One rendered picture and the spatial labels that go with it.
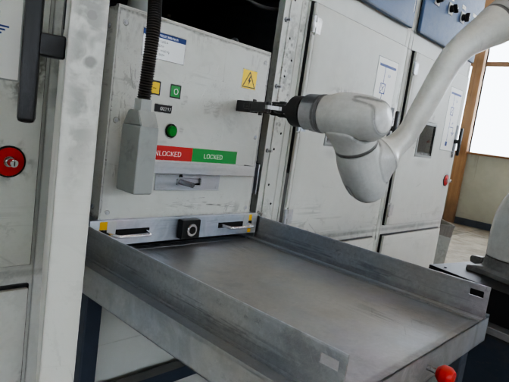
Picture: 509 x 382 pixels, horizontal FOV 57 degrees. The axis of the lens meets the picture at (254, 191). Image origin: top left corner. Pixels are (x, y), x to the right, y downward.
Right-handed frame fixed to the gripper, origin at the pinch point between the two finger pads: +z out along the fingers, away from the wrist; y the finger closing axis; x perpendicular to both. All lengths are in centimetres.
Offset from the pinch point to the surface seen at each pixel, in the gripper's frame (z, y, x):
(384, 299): -47, 3, -38
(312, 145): 1.5, 34.0, -8.6
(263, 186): 3.9, 15.8, -22.5
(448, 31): 1, 121, 49
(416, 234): 1, 128, -45
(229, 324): -44, -42, -36
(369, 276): -37, 14, -38
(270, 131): 4.0, 15.4, -5.8
